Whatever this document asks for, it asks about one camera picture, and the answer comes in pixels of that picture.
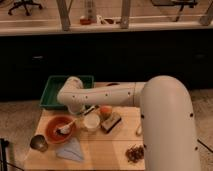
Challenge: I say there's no white cup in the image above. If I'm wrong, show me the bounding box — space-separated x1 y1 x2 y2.
83 113 100 132

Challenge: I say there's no orange fruit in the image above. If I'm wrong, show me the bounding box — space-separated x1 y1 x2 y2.
99 106 112 119

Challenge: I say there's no black office chair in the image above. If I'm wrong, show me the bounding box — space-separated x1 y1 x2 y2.
8 0 43 16

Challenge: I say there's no light blue cloth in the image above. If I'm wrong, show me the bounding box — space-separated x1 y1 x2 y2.
56 138 84 162

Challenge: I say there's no green plastic tray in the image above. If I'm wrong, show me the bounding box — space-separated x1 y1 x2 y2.
40 75 94 110

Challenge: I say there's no small metal cup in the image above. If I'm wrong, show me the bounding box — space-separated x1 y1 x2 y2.
30 134 48 152

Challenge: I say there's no dark red plate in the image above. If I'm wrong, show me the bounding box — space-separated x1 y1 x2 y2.
106 83 120 86

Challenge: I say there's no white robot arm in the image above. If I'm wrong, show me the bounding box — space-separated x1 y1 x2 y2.
57 76 201 171

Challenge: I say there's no red bowl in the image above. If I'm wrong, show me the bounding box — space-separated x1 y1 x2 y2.
45 115 76 144

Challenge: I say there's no yellow banana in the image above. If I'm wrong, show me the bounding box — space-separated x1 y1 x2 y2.
136 124 142 136

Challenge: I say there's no red and white bottle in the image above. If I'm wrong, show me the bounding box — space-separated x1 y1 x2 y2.
80 0 97 25

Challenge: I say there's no white dish brush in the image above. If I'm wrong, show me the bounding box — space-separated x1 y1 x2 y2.
56 120 76 135

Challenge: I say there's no brown block sponge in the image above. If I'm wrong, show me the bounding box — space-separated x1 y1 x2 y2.
101 113 121 133

